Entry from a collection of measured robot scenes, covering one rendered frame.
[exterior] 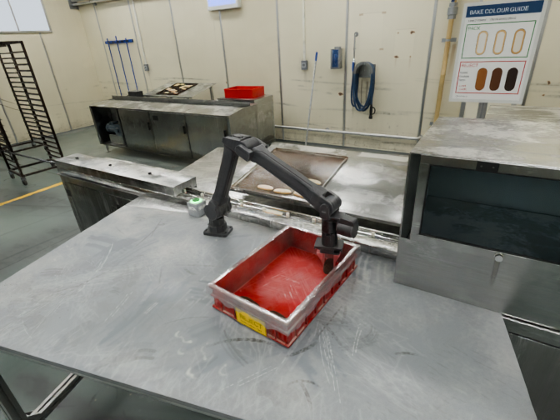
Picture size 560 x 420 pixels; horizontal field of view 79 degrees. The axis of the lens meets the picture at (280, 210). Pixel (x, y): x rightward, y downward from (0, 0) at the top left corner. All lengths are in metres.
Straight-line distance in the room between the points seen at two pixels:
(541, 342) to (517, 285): 0.21
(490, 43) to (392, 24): 3.14
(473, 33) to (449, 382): 1.59
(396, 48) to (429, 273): 4.13
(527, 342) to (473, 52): 1.35
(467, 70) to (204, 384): 1.83
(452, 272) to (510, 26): 1.25
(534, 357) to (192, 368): 1.05
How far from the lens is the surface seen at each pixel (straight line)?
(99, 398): 2.23
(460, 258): 1.20
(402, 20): 5.09
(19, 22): 8.81
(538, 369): 1.44
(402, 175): 1.88
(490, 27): 2.07
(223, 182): 1.43
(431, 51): 5.01
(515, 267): 1.20
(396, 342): 1.11
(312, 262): 1.37
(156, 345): 1.16
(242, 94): 5.27
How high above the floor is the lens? 1.62
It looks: 27 degrees down
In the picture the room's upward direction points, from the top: 3 degrees counter-clockwise
